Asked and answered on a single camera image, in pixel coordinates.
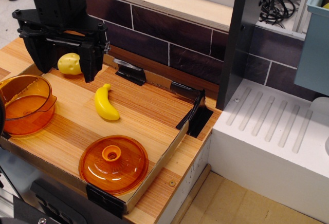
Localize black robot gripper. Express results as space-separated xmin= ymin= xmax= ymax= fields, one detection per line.
xmin=12 ymin=0 xmax=109 ymax=83

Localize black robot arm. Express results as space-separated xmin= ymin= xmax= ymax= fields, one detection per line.
xmin=12 ymin=0 xmax=109 ymax=83

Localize orange transparent pot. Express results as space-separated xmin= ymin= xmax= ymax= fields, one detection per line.
xmin=1 ymin=74 xmax=57 ymax=136

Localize orange transparent pot lid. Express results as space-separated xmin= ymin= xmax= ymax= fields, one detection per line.
xmin=79 ymin=135 xmax=149 ymax=195

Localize yellow toy banana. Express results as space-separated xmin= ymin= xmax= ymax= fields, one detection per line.
xmin=95 ymin=84 xmax=120 ymax=121

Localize white sink drainboard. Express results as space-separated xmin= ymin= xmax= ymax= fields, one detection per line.
xmin=209 ymin=80 xmax=328 ymax=223

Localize teal plastic bin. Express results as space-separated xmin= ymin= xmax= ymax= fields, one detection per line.
xmin=295 ymin=0 xmax=328 ymax=95

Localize dark grey vertical post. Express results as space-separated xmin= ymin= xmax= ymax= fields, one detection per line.
xmin=216 ymin=0 xmax=263 ymax=110

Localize bundle of black cables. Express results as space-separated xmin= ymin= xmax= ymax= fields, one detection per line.
xmin=258 ymin=0 xmax=303 ymax=27

